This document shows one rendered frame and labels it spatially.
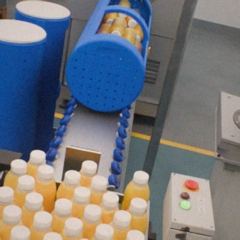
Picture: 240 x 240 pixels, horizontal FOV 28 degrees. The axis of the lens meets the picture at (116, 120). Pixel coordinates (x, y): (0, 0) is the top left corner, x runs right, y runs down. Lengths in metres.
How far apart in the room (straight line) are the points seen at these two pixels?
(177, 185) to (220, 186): 0.50
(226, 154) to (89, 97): 0.54
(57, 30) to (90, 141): 0.98
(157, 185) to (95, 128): 1.48
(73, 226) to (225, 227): 0.83
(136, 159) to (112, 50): 1.75
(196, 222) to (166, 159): 2.34
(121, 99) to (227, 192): 0.50
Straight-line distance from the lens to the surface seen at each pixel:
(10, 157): 1.41
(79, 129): 1.73
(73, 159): 1.40
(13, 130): 2.32
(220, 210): 1.75
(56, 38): 2.55
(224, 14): 6.52
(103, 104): 1.80
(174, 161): 3.47
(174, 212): 1.15
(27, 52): 2.16
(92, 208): 1.13
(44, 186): 1.23
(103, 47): 1.72
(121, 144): 1.60
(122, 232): 1.13
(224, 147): 1.58
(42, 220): 1.08
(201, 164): 3.53
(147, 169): 3.15
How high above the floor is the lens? 1.78
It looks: 28 degrees down
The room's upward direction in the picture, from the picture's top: 11 degrees clockwise
